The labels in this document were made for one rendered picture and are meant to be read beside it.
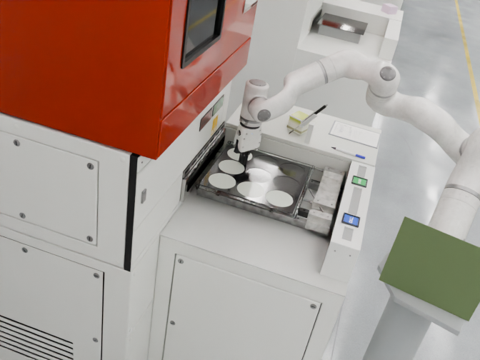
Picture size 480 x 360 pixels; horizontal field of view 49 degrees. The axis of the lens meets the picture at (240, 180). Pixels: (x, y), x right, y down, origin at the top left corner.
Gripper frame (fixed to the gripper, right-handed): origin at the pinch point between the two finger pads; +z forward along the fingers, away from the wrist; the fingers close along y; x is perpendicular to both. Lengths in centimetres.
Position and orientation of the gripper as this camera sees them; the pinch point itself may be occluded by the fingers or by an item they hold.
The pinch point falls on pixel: (243, 158)
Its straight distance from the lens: 203.7
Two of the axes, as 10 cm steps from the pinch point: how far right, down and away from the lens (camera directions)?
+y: 7.5, -2.5, 6.1
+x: -6.4, -5.0, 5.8
